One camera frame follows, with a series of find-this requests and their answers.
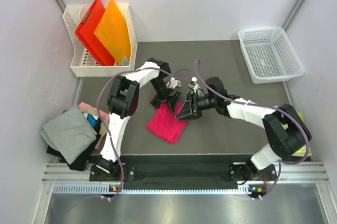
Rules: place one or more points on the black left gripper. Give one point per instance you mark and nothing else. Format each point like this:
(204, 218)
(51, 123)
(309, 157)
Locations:
(172, 100)

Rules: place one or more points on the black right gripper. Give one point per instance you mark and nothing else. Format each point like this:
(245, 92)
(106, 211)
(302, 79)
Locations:
(188, 112)

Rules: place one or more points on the pink red t shirt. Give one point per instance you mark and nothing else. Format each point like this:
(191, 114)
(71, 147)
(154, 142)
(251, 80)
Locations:
(165, 125)

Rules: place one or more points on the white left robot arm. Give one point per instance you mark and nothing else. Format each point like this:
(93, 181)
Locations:
(122, 104)

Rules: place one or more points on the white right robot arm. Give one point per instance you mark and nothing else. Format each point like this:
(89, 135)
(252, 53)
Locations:
(285, 130)

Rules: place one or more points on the brown folded cloth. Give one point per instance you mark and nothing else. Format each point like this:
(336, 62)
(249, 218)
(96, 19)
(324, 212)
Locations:
(103, 130)

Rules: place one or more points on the orange plastic folder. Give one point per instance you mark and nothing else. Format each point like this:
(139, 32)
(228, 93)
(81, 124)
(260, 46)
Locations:
(112, 32)

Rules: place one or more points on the white file organizer rack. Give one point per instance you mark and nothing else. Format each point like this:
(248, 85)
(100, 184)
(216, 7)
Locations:
(83, 64)

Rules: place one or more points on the white plastic mesh basket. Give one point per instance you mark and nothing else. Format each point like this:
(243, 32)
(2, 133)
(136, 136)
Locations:
(269, 55)

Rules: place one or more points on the grey folded t shirt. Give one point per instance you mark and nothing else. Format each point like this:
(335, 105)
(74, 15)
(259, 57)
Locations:
(69, 133)

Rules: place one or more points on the red plastic folder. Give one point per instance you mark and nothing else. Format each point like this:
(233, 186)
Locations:
(85, 33)

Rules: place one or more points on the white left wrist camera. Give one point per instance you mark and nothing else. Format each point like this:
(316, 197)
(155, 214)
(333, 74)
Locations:
(173, 83)

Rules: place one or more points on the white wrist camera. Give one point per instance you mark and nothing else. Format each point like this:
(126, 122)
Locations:
(194, 86)
(173, 83)

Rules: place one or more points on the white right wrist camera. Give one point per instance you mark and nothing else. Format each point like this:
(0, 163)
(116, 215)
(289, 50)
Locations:
(194, 86)

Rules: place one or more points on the aluminium front rail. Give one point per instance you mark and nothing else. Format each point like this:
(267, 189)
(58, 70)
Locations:
(65, 181)

